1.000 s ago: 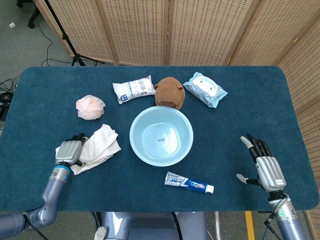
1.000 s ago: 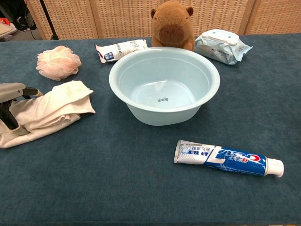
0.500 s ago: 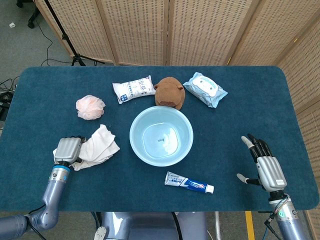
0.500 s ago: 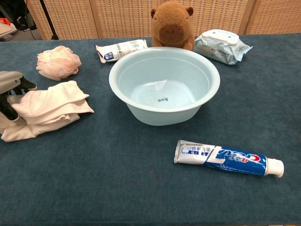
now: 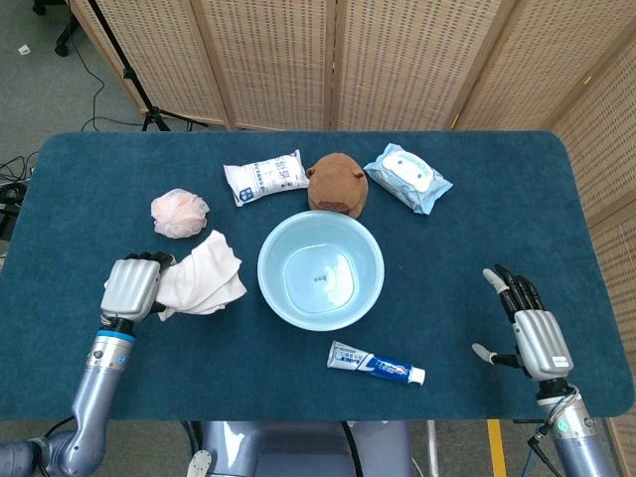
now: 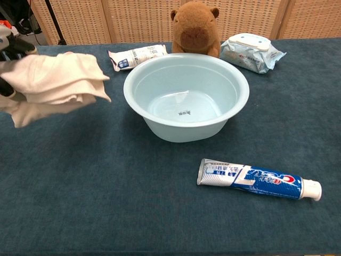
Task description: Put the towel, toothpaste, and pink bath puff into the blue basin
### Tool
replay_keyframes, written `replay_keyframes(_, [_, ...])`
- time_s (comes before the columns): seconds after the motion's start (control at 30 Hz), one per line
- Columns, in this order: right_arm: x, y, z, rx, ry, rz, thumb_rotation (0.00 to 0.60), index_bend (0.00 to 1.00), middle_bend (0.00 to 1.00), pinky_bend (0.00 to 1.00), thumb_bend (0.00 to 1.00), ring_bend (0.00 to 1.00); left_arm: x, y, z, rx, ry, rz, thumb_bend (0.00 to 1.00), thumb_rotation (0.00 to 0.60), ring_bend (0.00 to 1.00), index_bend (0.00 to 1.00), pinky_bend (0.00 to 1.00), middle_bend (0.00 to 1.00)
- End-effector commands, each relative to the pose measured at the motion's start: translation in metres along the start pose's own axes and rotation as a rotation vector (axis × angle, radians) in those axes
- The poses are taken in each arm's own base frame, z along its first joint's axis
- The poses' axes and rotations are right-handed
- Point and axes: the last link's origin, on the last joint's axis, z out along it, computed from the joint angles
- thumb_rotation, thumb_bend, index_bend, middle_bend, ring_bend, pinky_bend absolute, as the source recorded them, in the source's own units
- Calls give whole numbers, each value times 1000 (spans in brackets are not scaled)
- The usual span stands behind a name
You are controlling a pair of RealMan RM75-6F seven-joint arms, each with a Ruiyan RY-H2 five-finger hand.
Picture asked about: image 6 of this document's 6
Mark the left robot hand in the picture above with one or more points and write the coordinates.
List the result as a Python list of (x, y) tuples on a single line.
[(21, 46)]

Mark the white towel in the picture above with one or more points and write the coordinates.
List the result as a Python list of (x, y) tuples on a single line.
[(53, 77)]

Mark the blue white toothpaste tube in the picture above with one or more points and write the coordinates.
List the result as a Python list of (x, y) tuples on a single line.
[(253, 180)]

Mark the light blue plastic basin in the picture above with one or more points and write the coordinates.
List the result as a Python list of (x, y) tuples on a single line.
[(186, 130)]

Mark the small orange object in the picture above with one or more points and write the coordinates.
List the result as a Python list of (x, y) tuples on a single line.
[(4, 24)]

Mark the black tripod stand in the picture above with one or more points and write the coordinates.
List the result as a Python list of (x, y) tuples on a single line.
[(53, 18)]

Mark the white tissue pack blue label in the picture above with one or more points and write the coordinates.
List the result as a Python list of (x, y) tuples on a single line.
[(136, 57)]

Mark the woven rattan folding screen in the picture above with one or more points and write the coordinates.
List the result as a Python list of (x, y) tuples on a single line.
[(138, 21)]

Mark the dark blue table mat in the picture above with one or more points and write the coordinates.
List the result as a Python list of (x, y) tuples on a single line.
[(106, 186)]

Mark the brown capybara plush toy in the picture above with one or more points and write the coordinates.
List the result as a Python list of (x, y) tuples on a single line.
[(195, 29)]

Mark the light blue wet wipes pack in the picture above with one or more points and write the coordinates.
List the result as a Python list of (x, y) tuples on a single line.
[(250, 56)]

